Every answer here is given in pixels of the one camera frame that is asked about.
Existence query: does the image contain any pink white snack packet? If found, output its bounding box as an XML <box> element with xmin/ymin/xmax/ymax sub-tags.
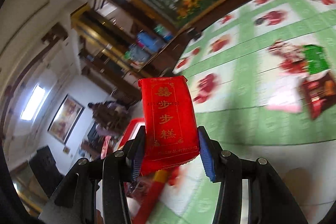
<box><xmin>266</xmin><ymin>75</ymin><xmax>302</xmax><ymax>113</ymax></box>

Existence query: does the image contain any grey thermos jug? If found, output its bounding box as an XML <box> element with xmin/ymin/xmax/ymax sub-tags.
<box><xmin>125</xmin><ymin>44</ymin><xmax>151</xmax><ymax>64</ymax></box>

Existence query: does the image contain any green snack packet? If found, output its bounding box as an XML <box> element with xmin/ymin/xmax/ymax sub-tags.
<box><xmin>303</xmin><ymin>44</ymin><xmax>330</xmax><ymax>75</ymax></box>

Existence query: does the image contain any blue thermos jug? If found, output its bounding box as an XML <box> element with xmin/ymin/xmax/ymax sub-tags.
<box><xmin>137</xmin><ymin>32</ymin><xmax>166</xmax><ymax>53</ymax></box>

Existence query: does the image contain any water bottle green label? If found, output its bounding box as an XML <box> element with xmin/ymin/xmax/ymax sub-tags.
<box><xmin>154</xmin><ymin>24</ymin><xmax>174</xmax><ymax>42</ymax></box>

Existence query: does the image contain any red tray with white base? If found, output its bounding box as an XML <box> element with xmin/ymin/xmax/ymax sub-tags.
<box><xmin>99</xmin><ymin>117</ymin><xmax>182</xmax><ymax>224</ymax></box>

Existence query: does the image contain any seated person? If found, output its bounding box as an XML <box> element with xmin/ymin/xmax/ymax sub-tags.
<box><xmin>88</xmin><ymin>102</ymin><xmax>131</xmax><ymax>138</ymax></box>

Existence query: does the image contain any framed wall picture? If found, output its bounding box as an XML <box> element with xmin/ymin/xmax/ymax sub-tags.
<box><xmin>47</xmin><ymin>94</ymin><xmax>85</xmax><ymax>144</ymax></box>

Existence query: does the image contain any green patterned tablecloth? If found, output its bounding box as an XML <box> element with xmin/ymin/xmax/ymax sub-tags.
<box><xmin>146</xmin><ymin>0</ymin><xmax>336</xmax><ymax>224</ymax></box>

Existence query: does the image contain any red cake packet gold text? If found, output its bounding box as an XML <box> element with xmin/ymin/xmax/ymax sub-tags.
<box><xmin>138</xmin><ymin>76</ymin><xmax>199</xmax><ymax>176</ymax></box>

